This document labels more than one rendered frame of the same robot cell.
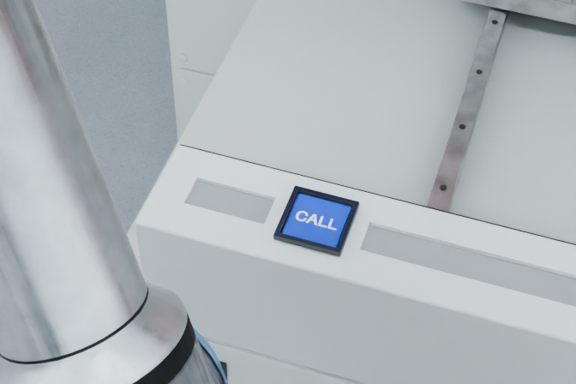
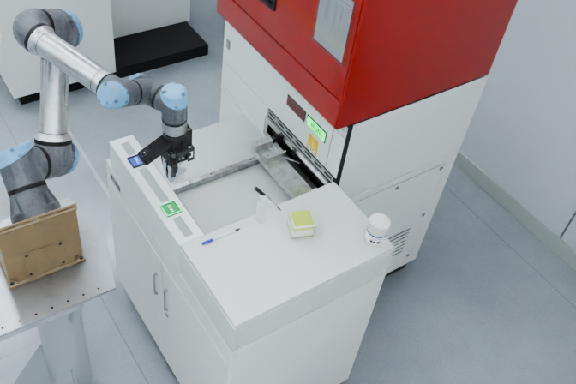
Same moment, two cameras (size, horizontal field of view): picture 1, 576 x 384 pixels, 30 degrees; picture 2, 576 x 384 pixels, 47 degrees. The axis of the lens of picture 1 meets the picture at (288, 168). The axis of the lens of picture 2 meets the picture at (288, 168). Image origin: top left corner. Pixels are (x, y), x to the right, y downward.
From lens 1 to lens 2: 1.80 m
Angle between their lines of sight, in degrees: 23
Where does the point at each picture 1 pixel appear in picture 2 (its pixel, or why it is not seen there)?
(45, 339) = (42, 129)
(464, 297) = (144, 187)
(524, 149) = (223, 189)
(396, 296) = (135, 180)
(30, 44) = (59, 87)
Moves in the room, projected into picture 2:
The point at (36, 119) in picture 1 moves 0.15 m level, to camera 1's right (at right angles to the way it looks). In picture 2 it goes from (54, 98) to (86, 120)
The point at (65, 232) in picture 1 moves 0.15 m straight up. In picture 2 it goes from (51, 115) to (45, 76)
